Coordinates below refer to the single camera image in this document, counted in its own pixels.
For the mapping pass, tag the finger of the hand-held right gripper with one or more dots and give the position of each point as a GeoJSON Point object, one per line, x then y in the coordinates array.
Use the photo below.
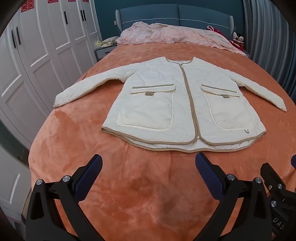
{"type": "Point", "coordinates": [274, 176]}
{"type": "Point", "coordinates": [294, 161]}

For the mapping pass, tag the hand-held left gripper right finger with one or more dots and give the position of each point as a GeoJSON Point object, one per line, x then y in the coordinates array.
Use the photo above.
{"type": "Point", "coordinates": [207, 173]}

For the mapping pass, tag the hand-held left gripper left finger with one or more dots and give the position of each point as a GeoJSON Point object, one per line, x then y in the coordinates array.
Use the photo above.
{"type": "Point", "coordinates": [89, 176]}

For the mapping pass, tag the cream quilted jacket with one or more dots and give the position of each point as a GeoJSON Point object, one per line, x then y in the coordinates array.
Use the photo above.
{"type": "Point", "coordinates": [157, 104]}

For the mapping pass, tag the orange fleece blanket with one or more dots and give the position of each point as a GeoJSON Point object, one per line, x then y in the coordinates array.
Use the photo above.
{"type": "Point", "coordinates": [138, 197]}

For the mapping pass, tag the white low cabinet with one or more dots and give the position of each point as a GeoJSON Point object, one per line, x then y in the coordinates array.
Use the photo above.
{"type": "Point", "coordinates": [11, 176]}

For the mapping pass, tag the grey blue curtain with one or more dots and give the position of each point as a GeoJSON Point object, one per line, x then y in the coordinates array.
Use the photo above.
{"type": "Point", "coordinates": [270, 41]}

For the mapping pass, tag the grey nightstand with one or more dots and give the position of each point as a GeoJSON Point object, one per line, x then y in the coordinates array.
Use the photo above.
{"type": "Point", "coordinates": [104, 52]}

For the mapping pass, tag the red and white dolls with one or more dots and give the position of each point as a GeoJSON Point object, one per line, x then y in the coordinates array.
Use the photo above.
{"type": "Point", "coordinates": [238, 39]}

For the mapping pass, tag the beige cloth bundle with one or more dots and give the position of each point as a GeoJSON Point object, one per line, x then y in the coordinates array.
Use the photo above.
{"type": "Point", "coordinates": [108, 42]}

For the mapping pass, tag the white panelled wardrobe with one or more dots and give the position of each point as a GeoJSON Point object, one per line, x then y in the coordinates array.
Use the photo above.
{"type": "Point", "coordinates": [34, 46]}

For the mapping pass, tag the red plush toy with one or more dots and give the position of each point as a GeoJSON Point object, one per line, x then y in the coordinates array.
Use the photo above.
{"type": "Point", "coordinates": [214, 29]}

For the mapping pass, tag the pink floral quilt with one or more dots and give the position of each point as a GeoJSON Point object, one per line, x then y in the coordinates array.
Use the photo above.
{"type": "Point", "coordinates": [173, 32]}

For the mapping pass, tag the blue upholstered headboard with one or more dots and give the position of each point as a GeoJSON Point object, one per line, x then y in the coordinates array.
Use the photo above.
{"type": "Point", "coordinates": [150, 14]}

